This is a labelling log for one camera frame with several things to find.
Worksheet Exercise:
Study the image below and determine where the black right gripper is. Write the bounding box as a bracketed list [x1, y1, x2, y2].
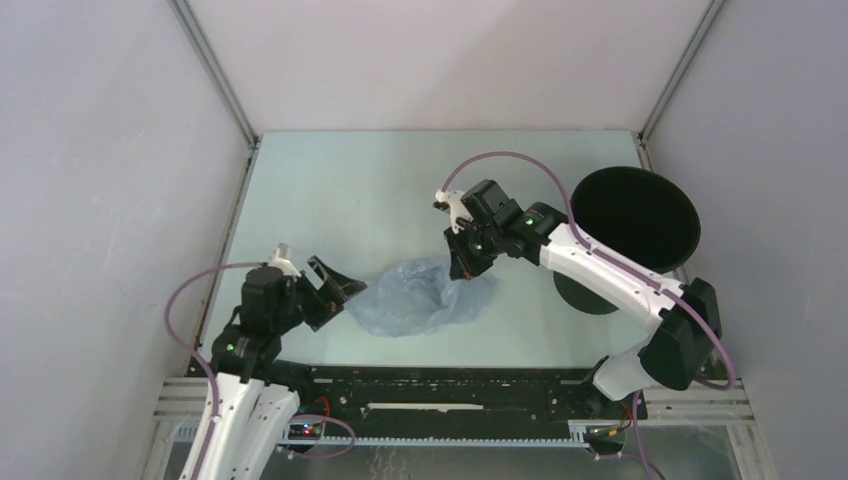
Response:
[444, 218, 503, 282]

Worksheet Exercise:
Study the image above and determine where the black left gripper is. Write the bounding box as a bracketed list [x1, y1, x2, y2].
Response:
[272, 255, 366, 333]

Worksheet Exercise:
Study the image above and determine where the blue plastic trash bag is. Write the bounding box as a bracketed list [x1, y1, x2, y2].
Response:
[345, 257, 499, 338]

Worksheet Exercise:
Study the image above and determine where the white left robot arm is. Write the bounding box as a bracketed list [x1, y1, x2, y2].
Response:
[181, 247, 367, 479]

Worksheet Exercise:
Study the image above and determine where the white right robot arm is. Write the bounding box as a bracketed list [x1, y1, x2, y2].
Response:
[434, 180, 720, 418]

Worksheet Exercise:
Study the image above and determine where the black trash bin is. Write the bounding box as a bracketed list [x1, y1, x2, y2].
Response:
[539, 167, 701, 330]

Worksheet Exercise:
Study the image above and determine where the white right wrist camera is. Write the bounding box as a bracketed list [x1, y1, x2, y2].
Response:
[433, 190, 473, 234]

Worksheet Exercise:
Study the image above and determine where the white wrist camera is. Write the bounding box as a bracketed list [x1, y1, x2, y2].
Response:
[433, 190, 473, 234]
[267, 243, 301, 278]

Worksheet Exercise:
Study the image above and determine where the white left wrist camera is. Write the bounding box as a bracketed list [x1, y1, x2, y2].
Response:
[267, 243, 301, 278]

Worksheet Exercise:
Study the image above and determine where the aluminium frame rail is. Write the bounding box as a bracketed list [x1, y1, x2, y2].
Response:
[153, 378, 755, 426]

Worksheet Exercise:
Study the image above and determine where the white cable duct strip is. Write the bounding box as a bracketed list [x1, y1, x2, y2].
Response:
[175, 423, 591, 448]

